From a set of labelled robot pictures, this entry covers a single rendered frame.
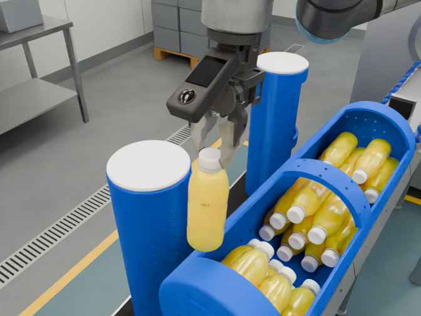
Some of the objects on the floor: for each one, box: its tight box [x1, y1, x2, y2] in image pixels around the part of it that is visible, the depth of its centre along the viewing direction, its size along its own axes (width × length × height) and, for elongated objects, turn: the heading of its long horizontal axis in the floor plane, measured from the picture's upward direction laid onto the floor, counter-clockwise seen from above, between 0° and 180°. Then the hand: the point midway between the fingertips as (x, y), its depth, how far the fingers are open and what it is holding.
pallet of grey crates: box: [151, 0, 274, 68], centre depth 445 cm, size 120×80×119 cm
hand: (210, 158), depth 61 cm, fingers closed on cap, 4 cm apart
